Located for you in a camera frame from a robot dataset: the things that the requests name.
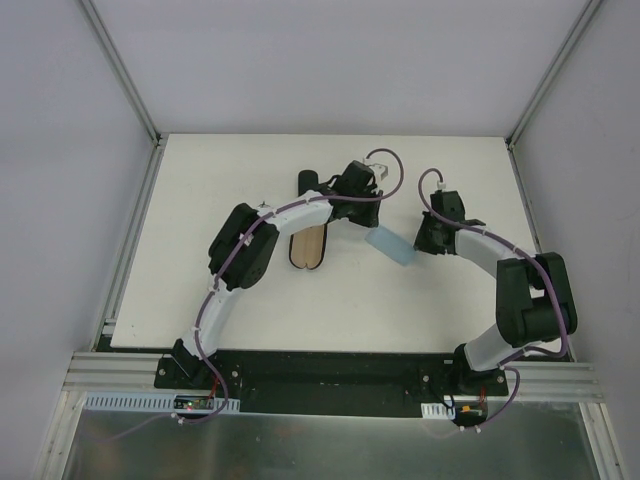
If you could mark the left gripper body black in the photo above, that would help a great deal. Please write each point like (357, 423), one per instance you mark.
(329, 186)

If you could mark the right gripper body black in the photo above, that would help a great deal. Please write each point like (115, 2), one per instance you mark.
(427, 235)

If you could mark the black glasses case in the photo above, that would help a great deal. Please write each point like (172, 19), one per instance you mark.
(307, 247)
(307, 180)

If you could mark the light blue cloth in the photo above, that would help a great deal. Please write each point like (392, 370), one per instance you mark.
(391, 245)

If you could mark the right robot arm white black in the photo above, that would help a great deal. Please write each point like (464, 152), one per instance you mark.
(534, 305)

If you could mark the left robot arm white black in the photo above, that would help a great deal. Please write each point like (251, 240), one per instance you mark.
(241, 252)

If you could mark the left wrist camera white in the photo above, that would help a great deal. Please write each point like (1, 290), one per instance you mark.
(380, 171)

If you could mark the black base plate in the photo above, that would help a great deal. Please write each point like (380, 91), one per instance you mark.
(385, 385)

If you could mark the right white cable duct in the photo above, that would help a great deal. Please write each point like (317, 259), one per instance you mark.
(437, 411)

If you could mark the white cable duct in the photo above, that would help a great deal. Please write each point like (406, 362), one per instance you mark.
(159, 403)
(437, 411)

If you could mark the aluminium front rail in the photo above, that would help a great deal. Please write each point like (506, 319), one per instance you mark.
(541, 381)

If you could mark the right aluminium frame post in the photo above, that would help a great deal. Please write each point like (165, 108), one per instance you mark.
(578, 29)

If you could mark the aluminium frame post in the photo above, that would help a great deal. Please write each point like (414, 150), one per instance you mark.
(578, 29)
(118, 67)

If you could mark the left aluminium frame post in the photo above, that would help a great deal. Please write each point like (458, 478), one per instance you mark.
(118, 67)

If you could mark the left white cable duct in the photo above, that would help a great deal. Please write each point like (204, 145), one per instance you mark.
(159, 403)

